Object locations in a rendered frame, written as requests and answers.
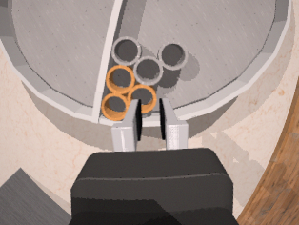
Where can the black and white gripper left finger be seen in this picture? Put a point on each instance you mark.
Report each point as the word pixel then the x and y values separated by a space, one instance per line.
pixel 123 134

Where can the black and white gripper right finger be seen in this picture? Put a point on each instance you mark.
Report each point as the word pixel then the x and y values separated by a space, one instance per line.
pixel 176 132

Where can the grey metal ring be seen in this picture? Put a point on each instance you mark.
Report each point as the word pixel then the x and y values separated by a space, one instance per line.
pixel 184 57
pixel 145 81
pixel 115 48

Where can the bronze bushing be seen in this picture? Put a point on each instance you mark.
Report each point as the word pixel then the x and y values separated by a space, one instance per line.
pixel 111 114
pixel 112 86
pixel 148 107

